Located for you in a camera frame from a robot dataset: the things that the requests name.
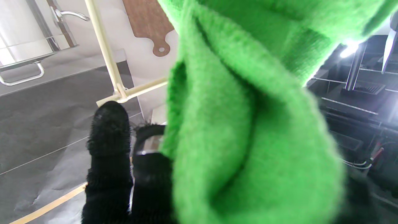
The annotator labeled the green microfibre towel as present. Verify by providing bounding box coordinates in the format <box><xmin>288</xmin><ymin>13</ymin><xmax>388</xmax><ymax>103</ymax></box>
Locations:
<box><xmin>157</xmin><ymin>0</ymin><xmax>398</xmax><ymax>224</ymax></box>

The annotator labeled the wooden hanging rack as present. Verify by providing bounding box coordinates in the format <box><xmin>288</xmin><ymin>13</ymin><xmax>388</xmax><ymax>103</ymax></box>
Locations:
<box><xmin>9</xmin><ymin>0</ymin><xmax>170</xmax><ymax>224</ymax></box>

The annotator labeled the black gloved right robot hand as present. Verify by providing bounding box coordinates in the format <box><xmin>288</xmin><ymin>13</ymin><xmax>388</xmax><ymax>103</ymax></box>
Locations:
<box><xmin>81</xmin><ymin>100</ymin><xmax>174</xmax><ymax>224</ymax></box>

